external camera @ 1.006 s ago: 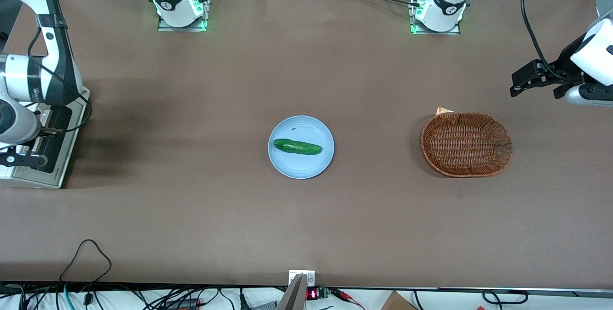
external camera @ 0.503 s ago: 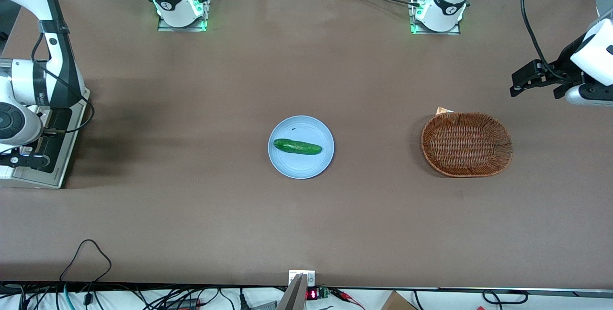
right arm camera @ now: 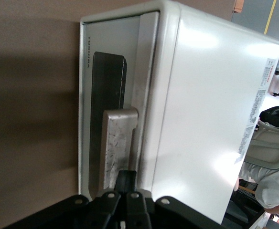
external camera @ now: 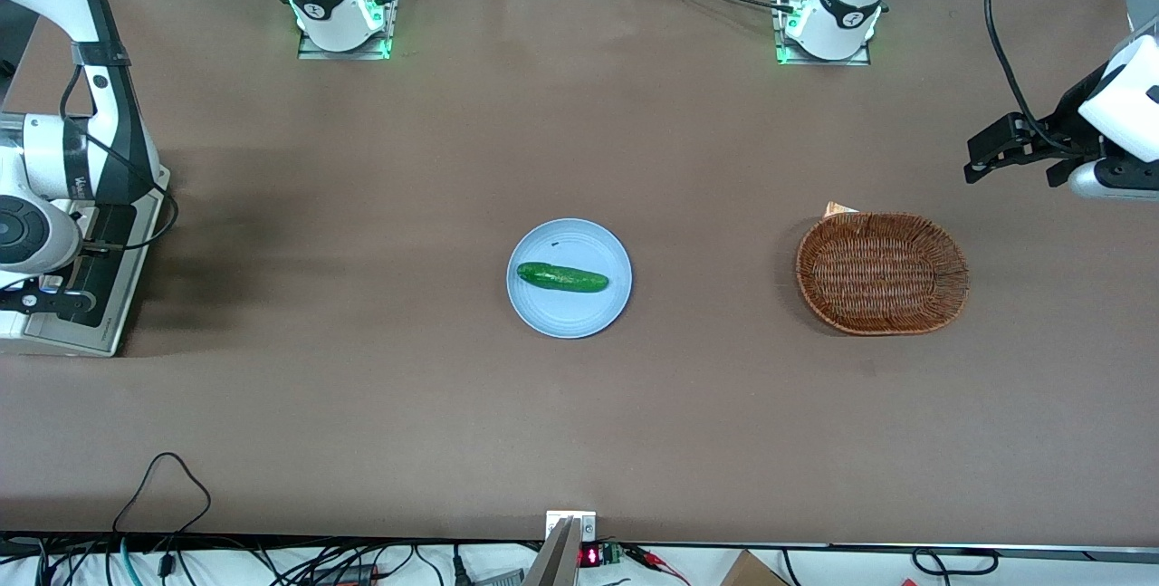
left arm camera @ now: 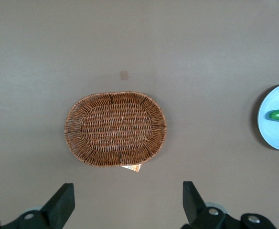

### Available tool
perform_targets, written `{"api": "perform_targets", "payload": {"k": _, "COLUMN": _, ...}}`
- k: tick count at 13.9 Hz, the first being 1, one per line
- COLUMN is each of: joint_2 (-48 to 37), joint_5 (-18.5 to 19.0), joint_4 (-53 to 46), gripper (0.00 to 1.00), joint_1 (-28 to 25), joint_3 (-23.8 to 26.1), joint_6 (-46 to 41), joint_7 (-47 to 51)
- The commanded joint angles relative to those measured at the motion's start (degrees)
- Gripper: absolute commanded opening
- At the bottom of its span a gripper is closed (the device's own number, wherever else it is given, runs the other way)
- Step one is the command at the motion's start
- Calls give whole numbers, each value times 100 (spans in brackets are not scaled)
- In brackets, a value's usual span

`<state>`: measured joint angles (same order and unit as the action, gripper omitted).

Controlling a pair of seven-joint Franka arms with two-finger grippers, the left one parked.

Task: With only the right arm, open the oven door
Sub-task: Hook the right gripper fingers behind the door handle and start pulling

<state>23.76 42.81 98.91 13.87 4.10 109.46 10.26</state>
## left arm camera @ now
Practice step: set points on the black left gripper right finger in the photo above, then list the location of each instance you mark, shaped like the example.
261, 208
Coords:
194, 210

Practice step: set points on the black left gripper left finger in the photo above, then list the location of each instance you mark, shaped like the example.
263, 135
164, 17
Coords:
58, 207

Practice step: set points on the orange paper tag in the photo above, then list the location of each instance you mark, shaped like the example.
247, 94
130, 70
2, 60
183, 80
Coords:
133, 168

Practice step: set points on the brown oval wicker basket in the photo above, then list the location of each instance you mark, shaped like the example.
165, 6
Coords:
115, 128

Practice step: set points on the light blue round plate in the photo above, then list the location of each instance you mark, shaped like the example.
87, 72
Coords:
276, 136

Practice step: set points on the brown tape patch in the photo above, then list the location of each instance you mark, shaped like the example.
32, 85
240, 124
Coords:
124, 75

